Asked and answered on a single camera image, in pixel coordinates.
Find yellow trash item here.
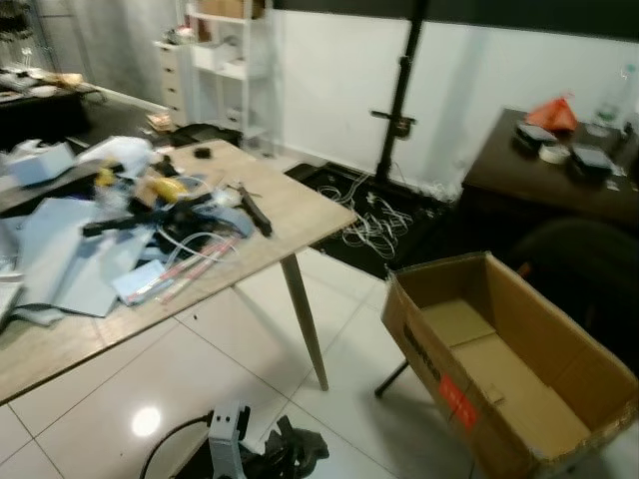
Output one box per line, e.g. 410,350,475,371
134,174,193,207

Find red white flat packet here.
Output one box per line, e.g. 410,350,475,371
113,234,242,306

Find light wooden table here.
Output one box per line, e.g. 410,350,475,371
0,139,358,405

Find short black bar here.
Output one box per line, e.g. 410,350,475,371
239,189,274,239

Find black floor mat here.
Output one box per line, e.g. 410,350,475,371
284,160,462,281

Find long black tool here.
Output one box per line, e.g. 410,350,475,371
82,203,218,239

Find open brown cardboard box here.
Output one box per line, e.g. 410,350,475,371
380,251,639,479

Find white plastic bag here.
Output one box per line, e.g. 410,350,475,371
74,136,158,182

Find dark brown wooden desk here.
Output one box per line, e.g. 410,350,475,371
460,107,639,233

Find grey white box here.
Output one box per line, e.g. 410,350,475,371
4,141,78,189

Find white open shelf unit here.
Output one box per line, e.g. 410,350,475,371
184,0,278,153

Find black tripod pole stand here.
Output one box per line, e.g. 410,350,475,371
370,0,431,187

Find white drawer cabinet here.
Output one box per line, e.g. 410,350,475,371
153,39,192,117

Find white tape roll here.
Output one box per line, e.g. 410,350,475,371
538,144,571,165

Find flat black case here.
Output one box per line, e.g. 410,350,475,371
513,122,557,147

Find black box device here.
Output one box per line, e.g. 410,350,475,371
567,146,613,182

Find black cluttered table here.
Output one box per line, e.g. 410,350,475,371
0,68,103,151

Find orange crumpled bag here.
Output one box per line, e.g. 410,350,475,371
525,94,580,135

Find clear glass jar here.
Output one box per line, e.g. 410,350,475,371
588,94,626,132

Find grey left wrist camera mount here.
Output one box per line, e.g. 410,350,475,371
206,401,252,479

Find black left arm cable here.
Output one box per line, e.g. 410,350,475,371
139,413,217,479

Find tangled white cables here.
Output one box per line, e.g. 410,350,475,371
337,168,416,262

